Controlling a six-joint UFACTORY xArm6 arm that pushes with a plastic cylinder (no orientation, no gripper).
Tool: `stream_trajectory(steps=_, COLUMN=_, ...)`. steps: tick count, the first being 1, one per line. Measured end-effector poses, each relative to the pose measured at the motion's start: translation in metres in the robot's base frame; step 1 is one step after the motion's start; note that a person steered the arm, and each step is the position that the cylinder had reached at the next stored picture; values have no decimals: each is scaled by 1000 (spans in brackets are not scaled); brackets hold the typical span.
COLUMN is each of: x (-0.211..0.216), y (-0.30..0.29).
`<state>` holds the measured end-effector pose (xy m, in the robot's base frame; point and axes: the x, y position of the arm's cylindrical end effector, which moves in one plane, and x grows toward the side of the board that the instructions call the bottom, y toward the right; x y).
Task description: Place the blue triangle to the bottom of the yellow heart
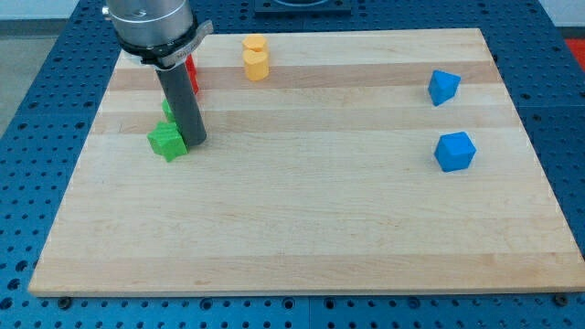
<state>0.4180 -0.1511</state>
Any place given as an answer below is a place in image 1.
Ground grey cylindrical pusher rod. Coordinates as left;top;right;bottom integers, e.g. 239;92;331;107
156;64;207;147

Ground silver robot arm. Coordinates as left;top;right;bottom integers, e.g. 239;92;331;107
102;0;214;147

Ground yellow heart block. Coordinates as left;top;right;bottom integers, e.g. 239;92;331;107
242;49;270;81

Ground blue triangle block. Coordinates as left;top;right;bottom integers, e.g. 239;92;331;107
428;70;462;106

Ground green block behind rod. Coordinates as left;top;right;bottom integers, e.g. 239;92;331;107
161;99;176;122

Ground red block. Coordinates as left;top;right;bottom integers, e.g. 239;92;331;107
186;55;199;94

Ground green star block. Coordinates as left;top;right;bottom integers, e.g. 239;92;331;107
147;122;188;162

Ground yellow round block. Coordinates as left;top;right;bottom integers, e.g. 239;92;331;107
242;34;269;53

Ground wooden board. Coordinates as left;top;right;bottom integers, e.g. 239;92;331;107
28;28;584;297

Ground blue cube block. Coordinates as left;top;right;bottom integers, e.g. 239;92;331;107
434;132;476;172

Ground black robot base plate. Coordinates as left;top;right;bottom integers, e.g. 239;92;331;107
251;0;353;16

